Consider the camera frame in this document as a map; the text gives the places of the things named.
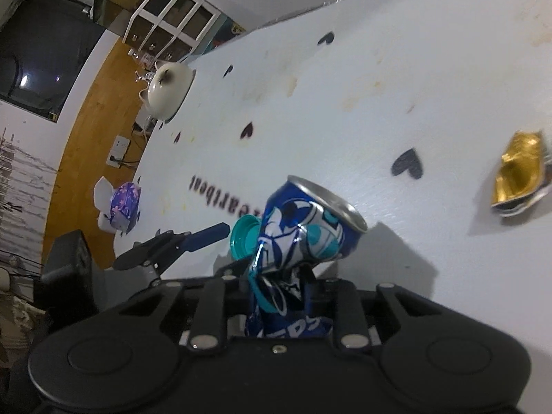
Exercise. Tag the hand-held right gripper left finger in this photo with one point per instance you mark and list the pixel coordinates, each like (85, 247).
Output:
(209, 310)

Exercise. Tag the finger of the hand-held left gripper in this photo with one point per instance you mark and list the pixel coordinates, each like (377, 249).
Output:
(209, 232)
(226, 272)

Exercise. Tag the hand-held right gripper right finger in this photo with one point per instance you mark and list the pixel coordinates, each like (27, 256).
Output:
(347, 310)

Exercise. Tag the teal bottle cap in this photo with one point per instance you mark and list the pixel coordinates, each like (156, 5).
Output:
(243, 237)

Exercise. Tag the crushed blue drink can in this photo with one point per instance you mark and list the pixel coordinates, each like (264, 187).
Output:
(302, 241)

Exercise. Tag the white paper box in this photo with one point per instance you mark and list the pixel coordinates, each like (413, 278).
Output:
(101, 192)

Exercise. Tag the purple floral tissue pack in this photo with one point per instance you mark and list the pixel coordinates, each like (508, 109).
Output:
(124, 205)

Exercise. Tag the white power strip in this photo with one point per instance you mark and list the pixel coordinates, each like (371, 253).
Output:
(118, 146)

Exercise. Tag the white teapot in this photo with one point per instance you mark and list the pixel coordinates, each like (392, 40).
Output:
(168, 90)

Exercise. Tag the white heart-print tablecloth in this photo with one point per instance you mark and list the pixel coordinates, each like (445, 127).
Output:
(345, 95)

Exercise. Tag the black television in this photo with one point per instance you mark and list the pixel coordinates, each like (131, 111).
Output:
(36, 60)

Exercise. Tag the white glass-door cabinet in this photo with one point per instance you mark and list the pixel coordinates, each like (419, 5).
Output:
(170, 19)

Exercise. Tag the crushed gold foil wrapper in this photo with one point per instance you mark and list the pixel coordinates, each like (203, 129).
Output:
(517, 172)

